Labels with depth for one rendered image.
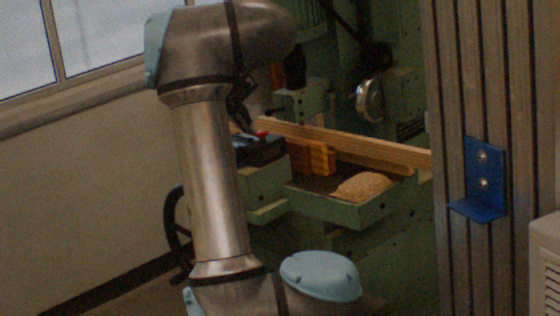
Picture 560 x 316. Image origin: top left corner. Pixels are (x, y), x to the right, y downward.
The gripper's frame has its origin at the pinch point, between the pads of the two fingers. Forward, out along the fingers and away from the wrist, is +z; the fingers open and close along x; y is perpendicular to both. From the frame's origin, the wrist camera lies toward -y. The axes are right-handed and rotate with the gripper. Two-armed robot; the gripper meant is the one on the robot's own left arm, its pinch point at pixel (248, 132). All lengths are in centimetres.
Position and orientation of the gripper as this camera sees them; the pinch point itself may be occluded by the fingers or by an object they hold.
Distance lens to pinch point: 198.9
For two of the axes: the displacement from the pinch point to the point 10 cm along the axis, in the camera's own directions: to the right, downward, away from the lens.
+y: 5.4, -7.6, 3.7
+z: 4.6, 6.3, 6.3
